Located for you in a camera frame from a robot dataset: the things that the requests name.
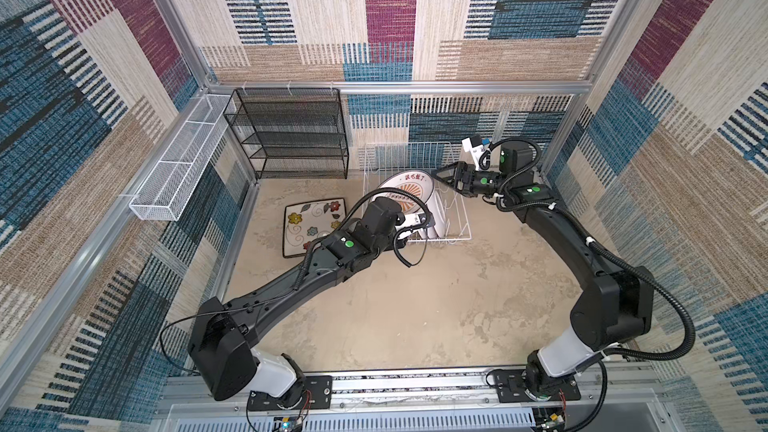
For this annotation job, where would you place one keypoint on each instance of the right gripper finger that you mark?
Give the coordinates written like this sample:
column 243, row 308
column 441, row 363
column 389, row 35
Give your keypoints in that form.
column 448, row 182
column 447, row 171

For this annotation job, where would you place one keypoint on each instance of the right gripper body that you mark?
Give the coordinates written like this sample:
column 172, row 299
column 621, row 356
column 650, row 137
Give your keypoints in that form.
column 477, row 182

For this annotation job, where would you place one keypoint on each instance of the white round plate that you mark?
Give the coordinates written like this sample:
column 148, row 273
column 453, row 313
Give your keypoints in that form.
column 439, row 228
column 416, row 183

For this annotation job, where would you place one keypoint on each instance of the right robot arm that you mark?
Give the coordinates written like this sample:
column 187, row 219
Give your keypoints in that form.
column 614, row 305

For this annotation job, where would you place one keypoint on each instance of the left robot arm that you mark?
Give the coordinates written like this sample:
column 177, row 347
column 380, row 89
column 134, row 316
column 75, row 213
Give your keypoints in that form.
column 225, row 335

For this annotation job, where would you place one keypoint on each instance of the black mesh shelf rack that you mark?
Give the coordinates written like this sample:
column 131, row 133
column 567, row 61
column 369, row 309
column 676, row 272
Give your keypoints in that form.
column 290, row 133

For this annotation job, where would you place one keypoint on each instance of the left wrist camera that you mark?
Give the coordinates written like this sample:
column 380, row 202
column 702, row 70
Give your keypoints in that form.
column 420, row 221

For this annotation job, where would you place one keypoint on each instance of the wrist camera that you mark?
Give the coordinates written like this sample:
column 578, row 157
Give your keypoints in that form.
column 420, row 221
column 480, row 151

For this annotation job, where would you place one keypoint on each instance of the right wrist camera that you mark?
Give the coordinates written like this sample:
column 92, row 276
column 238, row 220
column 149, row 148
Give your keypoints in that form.
column 480, row 151

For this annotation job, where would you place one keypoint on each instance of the white wire dish rack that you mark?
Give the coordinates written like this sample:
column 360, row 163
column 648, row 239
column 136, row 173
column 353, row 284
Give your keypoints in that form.
column 380, row 161

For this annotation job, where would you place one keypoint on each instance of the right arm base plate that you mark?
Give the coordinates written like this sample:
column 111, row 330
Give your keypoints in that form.
column 518, row 385

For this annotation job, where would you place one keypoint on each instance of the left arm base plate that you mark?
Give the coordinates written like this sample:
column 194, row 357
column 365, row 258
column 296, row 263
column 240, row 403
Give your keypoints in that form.
column 312, row 391

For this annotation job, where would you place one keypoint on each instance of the white mesh wall basket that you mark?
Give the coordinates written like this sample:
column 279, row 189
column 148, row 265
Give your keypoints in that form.
column 165, row 193

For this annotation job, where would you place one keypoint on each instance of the aluminium mounting rail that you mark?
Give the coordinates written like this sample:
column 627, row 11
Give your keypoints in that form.
column 432, row 399

